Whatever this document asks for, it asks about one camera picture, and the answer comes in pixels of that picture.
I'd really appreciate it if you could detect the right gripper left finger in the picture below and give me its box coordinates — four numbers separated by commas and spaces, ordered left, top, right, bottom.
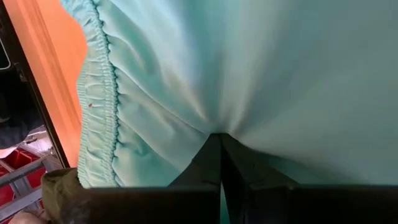
74, 133, 222, 224

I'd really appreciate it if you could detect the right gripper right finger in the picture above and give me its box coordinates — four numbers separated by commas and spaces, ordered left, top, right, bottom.
221, 133, 398, 224

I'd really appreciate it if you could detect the light green garment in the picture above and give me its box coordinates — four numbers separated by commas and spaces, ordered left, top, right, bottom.
60, 0, 398, 189

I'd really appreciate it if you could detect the person's hand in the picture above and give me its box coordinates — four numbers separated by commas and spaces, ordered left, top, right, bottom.
9, 210, 47, 224

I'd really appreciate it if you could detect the red orange background object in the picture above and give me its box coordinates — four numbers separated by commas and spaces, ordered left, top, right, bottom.
0, 147, 47, 224

